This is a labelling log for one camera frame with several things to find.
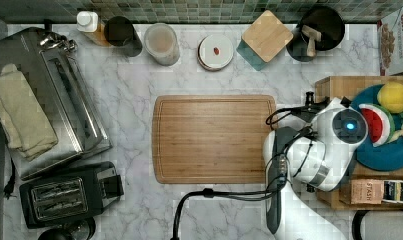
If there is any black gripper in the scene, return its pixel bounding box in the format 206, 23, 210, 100
291, 91, 330, 122

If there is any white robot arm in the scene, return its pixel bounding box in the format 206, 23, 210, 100
263, 92, 368, 240

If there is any wooden cabinet organizer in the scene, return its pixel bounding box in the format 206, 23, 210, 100
315, 76, 403, 210

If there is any wooden brush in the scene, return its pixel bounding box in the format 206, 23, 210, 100
302, 25, 322, 57

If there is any watermelon slice toy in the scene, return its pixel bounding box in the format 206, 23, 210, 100
359, 103, 395, 147

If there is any yellow lemon toy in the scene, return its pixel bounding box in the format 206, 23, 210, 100
377, 82, 403, 113

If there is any teal canister wooden lid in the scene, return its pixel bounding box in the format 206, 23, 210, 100
237, 10, 293, 71

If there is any black utensil holder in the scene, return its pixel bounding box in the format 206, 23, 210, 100
286, 6, 345, 62

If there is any stash tea box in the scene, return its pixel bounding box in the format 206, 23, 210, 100
339, 179, 384, 205

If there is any blue plate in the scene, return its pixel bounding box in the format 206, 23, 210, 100
351, 84, 403, 171

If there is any white round container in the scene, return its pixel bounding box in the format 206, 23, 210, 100
197, 34, 234, 71

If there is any cereal box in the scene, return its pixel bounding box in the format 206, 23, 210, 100
378, 7, 403, 76

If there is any wooden cutting board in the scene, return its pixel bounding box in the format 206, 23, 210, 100
152, 95, 275, 184

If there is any striped tea box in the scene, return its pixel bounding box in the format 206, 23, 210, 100
383, 180, 403, 204

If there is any white kettle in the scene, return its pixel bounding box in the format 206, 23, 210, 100
352, 210, 403, 240

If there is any dark cylindrical cup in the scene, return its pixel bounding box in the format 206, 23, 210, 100
104, 16, 143, 57

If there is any white cap bottle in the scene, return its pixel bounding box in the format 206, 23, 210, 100
76, 11, 109, 46

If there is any black round object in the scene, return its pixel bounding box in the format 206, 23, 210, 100
37, 218, 96, 240

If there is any black toaster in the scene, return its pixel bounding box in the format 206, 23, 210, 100
19, 162, 124, 229

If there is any silver toaster oven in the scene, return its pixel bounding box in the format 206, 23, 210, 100
0, 27, 111, 180

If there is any beige folded towel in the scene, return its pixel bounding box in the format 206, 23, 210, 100
0, 64, 58, 161

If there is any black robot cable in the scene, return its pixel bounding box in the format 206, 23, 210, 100
170, 188, 277, 240

